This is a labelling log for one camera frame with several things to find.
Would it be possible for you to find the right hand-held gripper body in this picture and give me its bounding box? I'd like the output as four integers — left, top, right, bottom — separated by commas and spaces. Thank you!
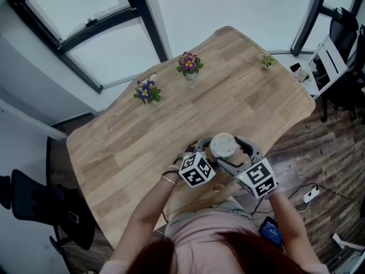
236, 154, 279, 199

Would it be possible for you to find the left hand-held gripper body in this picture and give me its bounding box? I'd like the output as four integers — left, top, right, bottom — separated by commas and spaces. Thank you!
178, 147, 217, 188

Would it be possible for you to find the lidded jar with dark contents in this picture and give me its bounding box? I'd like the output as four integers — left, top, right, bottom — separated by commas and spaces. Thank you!
205, 147, 219, 164

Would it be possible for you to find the white plastic cup lid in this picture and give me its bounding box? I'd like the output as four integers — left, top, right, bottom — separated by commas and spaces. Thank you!
209, 132, 239, 159

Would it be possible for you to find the person's right forearm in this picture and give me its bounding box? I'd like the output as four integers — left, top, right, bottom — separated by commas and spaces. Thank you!
267, 192, 323, 268

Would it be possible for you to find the person's left forearm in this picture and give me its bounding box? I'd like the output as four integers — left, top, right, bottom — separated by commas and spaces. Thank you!
109, 178, 179, 268

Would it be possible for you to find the person's right hand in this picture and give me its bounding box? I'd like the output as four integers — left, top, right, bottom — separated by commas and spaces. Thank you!
266, 185, 285, 200

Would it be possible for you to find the person's left hand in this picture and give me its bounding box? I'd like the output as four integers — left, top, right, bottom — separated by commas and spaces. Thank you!
166, 164, 184, 180

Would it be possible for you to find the black device with blue screen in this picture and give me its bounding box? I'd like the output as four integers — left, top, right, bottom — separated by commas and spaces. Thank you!
257, 216, 286, 249

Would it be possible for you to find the white power strip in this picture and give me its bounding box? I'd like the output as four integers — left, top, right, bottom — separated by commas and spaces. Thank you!
302, 186, 321, 204

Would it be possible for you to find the person's pink shirt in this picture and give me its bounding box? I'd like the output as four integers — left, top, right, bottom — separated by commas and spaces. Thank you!
98, 211, 332, 274

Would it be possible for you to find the purple flower potted plant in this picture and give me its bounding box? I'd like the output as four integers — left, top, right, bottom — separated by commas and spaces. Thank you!
133, 79, 163, 106

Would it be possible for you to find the pink flower potted plant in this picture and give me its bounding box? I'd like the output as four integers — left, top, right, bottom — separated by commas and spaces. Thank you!
175, 51, 205, 80

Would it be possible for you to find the small green potted plant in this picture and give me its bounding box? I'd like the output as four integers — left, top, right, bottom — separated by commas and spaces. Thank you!
259, 53, 277, 70

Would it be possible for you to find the white wooden chair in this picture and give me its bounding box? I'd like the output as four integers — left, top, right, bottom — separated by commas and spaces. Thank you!
267, 34, 350, 100

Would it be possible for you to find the black mesh office chair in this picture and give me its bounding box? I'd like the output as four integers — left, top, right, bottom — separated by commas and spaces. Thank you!
353, 24, 365, 117
321, 6, 360, 123
0, 168, 96, 274

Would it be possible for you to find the black framed casement window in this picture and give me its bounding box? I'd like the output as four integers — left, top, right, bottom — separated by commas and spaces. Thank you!
6, 0, 169, 94

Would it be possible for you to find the thin gold bracelet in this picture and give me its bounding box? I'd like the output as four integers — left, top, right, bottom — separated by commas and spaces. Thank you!
160, 173, 179, 187

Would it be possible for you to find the black power cable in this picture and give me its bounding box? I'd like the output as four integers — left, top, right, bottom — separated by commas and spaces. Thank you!
287, 182, 363, 203

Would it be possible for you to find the white angled bracket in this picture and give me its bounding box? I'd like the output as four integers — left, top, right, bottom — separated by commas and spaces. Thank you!
331, 232, 365, 252

